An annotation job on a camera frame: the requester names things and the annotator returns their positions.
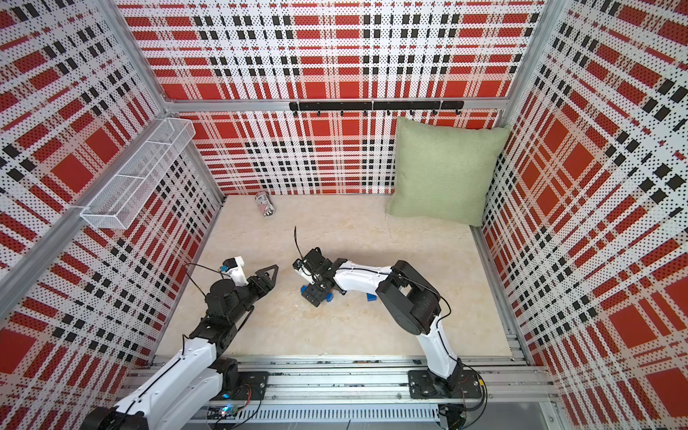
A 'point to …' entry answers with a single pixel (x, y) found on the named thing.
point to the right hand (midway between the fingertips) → (322, 285)
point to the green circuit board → (225, 412)
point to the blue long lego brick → (303, 288)
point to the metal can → (265, 204)
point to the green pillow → (442, 172)
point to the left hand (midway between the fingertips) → (279, 269)
